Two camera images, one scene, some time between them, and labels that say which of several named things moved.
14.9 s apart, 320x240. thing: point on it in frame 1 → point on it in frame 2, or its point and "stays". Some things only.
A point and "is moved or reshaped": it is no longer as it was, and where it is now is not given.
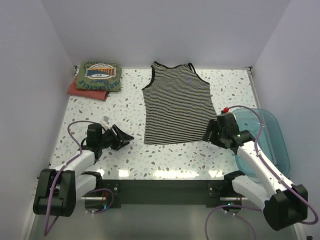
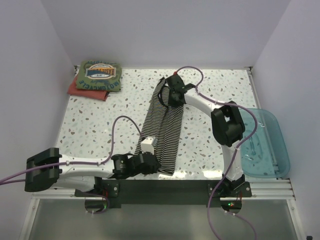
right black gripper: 213,126 → 173,103
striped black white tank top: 177,105 is moved or reshaped
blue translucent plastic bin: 273,141 stays
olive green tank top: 99,75 stays
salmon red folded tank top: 73,89 stays
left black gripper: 120,134 → 154,168
